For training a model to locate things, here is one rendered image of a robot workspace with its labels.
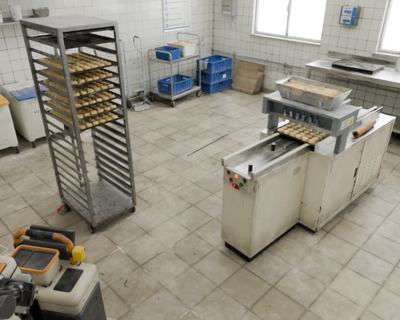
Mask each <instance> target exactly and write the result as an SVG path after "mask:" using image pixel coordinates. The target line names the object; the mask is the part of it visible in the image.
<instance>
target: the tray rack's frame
mask: <svg viewBox="0 0 400 320"><path fill-rule="evenodd" d="M19 21H20V26H21V29H22V34H23V40H24V43H25V48H26V51H27V56H28V59H29V65H30V70H31V73H32V78H33V82H34V87H35V90H36V95H37V101H38V104H39V109H40V112H41V117H42V120H43V126H44V131H45V134H46V139H47V143H48V148H49V151H50V156H51V161H52V165H53V169H54V173H55V178H56V181H57V187H58V191H59V195H60V199H61V200H62V201H61V202H63V204H64V205H65V204H67V205H68V206H70V207H71V208H72V209H73V210H74V211H75V212H76V213H78V214H79V215H80V216H81V217H82V218H84V219H85V220H86V223H87V224H88V230H90V231H91V227H90V226H91V225H92V224H91V218H90V213H89V211H88V210H87V209H85V208H84V207H83V206H81V205H80V204H79V203H78V202H77V201H76V200H74V199H73V198H72V197H70V196H69V195H68V194H63V190H62V185H61V182H60V177H59V173H58V168H57V162H56V159H55V154H54V150H53V146H52V142H51V137H50V131H49V128H48V123H47V119H46V114H45V111H44V105H43V100H42V96H41V91H40V88H39V83H38V79H37V74H36V68H35V65H34V60H33V57H32V52H31V48H30V43H29V37H28V34H27V29H26V25H29V26H32V27H37V28H40V29H44V30H49V31H52V32H56V30H55V28H57V27H59V28H62V32H70V31H76V30H85V29H95V28H101V27H110V26H115V25H114V22H113V20H107V19H103V18H95V17H88V16H84V15H77V14H73V15H60V16H53V17H40V18H26V19H19ZM89 185H90V187H91V188H92V189H93V190H92V191H90V192H91V196H93V197H94V199H92V203H93V204H94V205H95V206H96V207H95V208H93V210H94V212H95V213H96V214H97V216H95V221H96V225H99V224H101V223H103V222H105V221H107V220H108V219H110V218H112V217H114V216H116V215H118V214H120V213H122V212H124V211H126V210H128V209H130V210H131V208H132V207H134V206H135V205H134V203H133V201H132V199H131V198H129V197H128V196H127V195H125V194H123V193H122V192H121V191H119V190H117V189H116V188H115V187H113V186H112V185H111V184H109V183H107V182H106V181H105V180H103V179H102V178H100V177H99V180H96V181H94V182H91V183H89ZM70 193H71V194H72V195H74V196H75V197H76V198H78V200H80V201H81V202H82V203H84V204H85V205H86V206H87V207H88V203H86V202H85V201H84V200H82V199H81V198H80V197H79V196H77V195H76V194H75V193H73V192H72V191H71V192H70ZM64 208H65V209H66V206H64Z"/></svg>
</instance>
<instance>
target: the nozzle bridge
mask: <svg viewBox="0 0 400 320"><path fill-rule="evenodd" d="M284 105H285V106H284ZM283 107H284V108H283ZM285 107H286V115H284V112H283V111H284V109H285ZM290 107H291V108H290ZM291 109H293V114H292V117H290V114H289V113H288V112H289V110H290V111H291ZM297 109H298V110H297ZM296 110H297V111H299V116H298V119H296V116H295V115H296V114H297V111H296ZM295 111H296V114H295ZM303 111H304V112H303ZM302 112H303V113H305V121H302V118H301V115H302V117H303V114H302ZM262 113H263V114H269V117H268V124H267V128H268V129H272V128H275V127H276V126H278V122H279V117H281V118H283V119H287V120H289V121H293V122H295V123H298V124H302V125H304V126H308V127H310V128H314V129H316V130H319V131H323V132H325V133H329V134H330V136H331V137H334V138H337V139H336V142H335V148H334V153H336V154H339V153H341V152H342V151H343V150H345V146H346V143H347V138H348V134H349V130H350V129H352V128H353V127H355V126H356V121H357V116H358V113H359V108H357V107H353V106H350V105H345V104H342V103H341V105H340V106H339V107H337V108H335V109H333V110H331V111H327V110H323V109H319V108H317V107H313V106H310V105H306V104H303V103H299V102H295V101H292V100H288V99H286V98H282V97H281V96H280V93H279V91H276V92H274V93H271V94H268V95H265V96H263V105H262ZM310 113H311V114H310ZM309 114H310V115H312V121H311V123H309V120H308V116H309ZM317 115H318V116H317ZM316 116H317V117H319V122H318V125H316V123H315V122H314V120H315V118H316Z"/></svg>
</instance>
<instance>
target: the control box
mask: <svg viewBox="0 0 400 320"><path fill-rule="evenodd" d="M227 170H229V171H230V174H228V173H227ZM235 175H237V176H238V178H236V177H235ZM229 178H232V182H230V180H229ZM244 178H245V179H246V183H244V182H243V179H244ZM251 181H252V180H251V177H249V176H248V175H245V174H244V173H241V172H240V171H237V170H235V169H233V168H231V167H229V166H227V167H225V183H227V184H229V185H230V186H232V187H233V184H234V185H235V187H234V188H235V189H237V186H238V190H240V191H241V192H243V193H245V194H247V195H249V194H251ZM240 183H242V185H243V186H242V187H240V186H239V184H240Z"/></svg>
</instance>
